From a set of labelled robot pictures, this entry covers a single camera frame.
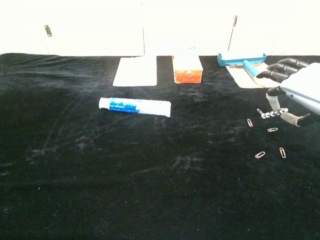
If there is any teal lint roller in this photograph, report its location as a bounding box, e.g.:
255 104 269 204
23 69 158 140
216 52 268 87

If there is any blue white toothpaste tube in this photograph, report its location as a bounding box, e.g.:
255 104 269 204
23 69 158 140
98 97 172 118

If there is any black velvet tablecloth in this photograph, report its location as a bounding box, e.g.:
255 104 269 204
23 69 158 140
0 52 320 240

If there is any orange cardboard box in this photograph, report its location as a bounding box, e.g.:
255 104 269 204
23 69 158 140
171 55 204 84

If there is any beige spiral notebook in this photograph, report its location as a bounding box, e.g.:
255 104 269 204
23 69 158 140
224 62 281 89

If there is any white paper booklet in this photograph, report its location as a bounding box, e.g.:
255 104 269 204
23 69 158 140
112 56 158 87

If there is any woven folding screen panel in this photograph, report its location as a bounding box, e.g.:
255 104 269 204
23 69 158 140
0 0 48 55
46 0 145 57
233 0 320 57
143 0 235 57

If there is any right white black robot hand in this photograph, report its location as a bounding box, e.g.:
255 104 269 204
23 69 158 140
256 57 320 128

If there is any white bead clip chain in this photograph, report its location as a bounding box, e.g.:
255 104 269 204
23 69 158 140
259 107 289 119

